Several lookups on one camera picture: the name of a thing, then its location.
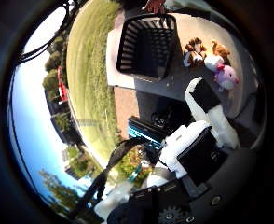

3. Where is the black slotted plastic basket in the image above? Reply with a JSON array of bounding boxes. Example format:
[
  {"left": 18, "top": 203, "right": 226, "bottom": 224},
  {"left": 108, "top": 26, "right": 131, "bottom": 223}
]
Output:
[{"left": 116, "top": 12, "right": 178, "bottom": 83}]

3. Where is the striped tiger plush toy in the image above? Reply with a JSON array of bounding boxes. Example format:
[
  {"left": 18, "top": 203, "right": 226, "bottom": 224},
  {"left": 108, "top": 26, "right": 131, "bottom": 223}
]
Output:
[{"left": 182, "top": 36, "right": 208, "bottom": 68}]

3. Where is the orange fox plush toy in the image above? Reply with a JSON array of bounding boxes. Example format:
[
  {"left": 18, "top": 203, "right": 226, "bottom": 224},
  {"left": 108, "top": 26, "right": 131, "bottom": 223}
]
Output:
[{"left": 203, "top": 39, "right": 232, "bottom": 73}]

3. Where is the pink and purple plush toy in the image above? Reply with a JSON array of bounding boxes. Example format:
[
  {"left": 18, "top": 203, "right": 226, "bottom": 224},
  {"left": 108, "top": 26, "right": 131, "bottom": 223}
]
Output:
[{"left": 213, "top": 63, "right": 240, "bottom": 91}]

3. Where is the person in jeans, blue shirt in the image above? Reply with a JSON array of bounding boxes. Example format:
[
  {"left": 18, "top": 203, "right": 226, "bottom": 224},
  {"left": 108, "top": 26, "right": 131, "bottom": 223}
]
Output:
[{"left": 165, "top": 0, "right": 214, "bottom": 15}]

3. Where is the red distant structure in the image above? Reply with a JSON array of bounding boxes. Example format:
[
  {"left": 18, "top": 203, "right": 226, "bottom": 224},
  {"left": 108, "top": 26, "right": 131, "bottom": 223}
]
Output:
[{"left": 56, "top": 65, "right": 70, "bottom": 105}]

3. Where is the dark distant building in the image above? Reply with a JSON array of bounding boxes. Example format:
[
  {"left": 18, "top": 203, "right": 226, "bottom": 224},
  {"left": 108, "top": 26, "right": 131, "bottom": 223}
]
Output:
[{"left": 45, "top": 90, "right": 85, "bottom": 147}]

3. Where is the black cable loop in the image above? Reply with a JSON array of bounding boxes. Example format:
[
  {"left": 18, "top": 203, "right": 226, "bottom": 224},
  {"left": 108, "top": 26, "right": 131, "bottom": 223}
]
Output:
[{"left": 69, "top": 136, "right": 152, "bottom": 220}]

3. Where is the black camera cable bundle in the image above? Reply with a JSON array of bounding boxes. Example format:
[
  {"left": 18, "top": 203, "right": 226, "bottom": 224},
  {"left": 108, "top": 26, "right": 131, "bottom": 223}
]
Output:
[{"left": 16, "top": 0, "right": 79, "bottom": 65}]

